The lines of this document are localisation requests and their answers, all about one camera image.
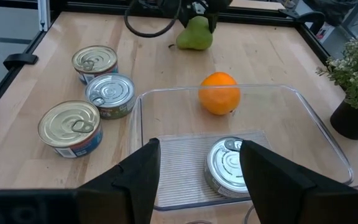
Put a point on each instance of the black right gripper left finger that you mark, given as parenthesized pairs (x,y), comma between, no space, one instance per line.
(120,199)

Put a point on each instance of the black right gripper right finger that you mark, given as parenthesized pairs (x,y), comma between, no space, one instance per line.
(291,202)

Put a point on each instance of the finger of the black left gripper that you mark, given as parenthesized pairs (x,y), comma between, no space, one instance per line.
(185,20)
(213,21)

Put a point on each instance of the green pear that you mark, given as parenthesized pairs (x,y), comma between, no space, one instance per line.
(194,37)

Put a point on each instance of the orange fruit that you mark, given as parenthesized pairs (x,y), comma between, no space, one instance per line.
(219,93)

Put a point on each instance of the silver grey label can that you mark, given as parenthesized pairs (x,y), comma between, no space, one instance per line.
(222,168)

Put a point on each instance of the blue label salmon can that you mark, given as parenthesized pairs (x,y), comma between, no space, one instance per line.
(95,59)
(68,124)

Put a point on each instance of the picture label fish can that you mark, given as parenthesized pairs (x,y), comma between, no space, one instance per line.
(110,91)

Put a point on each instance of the short clear plastic bin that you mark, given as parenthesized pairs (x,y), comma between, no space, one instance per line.
(291,124)

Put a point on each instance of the black trash bag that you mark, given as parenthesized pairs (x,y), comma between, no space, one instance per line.
(331,11)

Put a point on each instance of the black aluminium table frame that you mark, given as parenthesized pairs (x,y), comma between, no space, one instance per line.
(104,7)

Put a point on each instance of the silver aluminium extrusion post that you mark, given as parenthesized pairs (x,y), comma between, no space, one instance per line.
(44,15)

